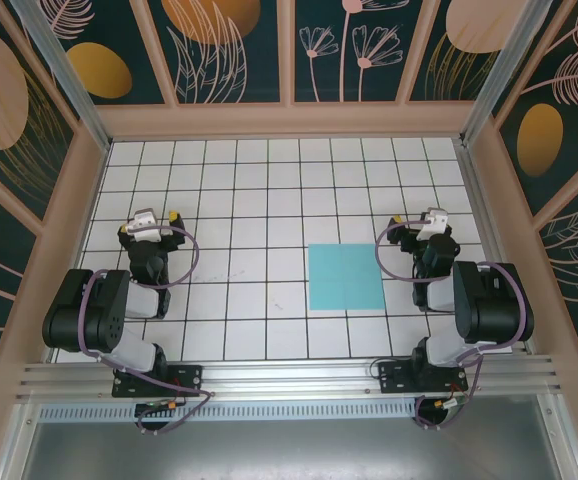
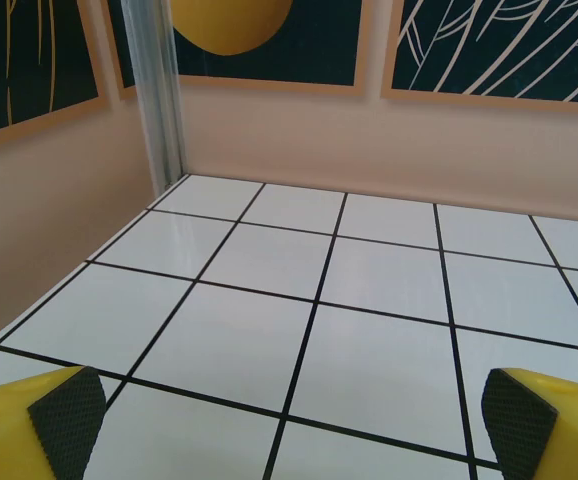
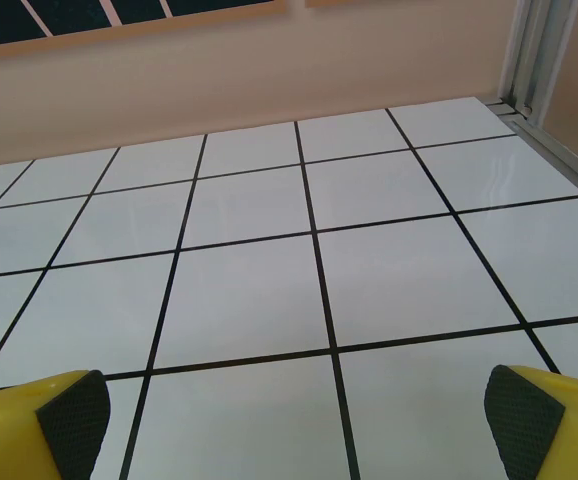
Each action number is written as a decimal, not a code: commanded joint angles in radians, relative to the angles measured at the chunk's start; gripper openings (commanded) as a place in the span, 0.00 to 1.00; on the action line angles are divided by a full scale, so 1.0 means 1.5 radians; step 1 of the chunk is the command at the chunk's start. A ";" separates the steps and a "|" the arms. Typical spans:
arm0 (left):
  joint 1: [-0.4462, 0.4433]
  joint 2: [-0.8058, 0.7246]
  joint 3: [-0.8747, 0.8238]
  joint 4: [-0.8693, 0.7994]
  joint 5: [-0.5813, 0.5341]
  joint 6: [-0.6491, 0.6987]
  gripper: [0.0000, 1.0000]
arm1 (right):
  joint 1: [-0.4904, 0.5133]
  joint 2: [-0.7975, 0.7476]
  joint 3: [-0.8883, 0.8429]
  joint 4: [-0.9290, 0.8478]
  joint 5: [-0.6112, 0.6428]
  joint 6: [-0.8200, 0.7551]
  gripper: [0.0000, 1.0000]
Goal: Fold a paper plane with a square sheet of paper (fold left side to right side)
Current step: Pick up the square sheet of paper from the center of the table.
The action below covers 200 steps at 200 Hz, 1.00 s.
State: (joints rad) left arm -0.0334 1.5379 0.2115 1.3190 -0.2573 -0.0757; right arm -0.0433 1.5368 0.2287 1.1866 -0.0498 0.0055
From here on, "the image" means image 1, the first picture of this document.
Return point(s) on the teal cloth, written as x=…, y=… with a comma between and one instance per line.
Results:
x=346, y=277

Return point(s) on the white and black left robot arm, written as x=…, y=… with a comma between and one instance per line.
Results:
x=136, y=302

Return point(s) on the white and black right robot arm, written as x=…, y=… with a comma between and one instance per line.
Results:
x=489, y=300

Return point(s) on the grey metal sheet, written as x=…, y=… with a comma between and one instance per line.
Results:
x=289, y=452

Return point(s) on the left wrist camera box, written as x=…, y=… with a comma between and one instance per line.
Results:
x=144, y=224

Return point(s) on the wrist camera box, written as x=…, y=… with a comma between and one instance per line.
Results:
x=431, y=226
x=144, y=224

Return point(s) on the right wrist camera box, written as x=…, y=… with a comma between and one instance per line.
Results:
x=431, y=226

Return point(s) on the aluminium side rail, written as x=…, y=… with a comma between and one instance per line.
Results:
x=474, y=200

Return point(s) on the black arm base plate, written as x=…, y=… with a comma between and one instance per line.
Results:
x=186, y=380
x=394, y=377

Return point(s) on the aluminium frame post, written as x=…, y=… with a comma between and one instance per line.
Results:
x=69, y=80
x=504, y=70

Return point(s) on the aluminium mounting rail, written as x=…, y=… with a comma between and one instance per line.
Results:
x=289, y=377

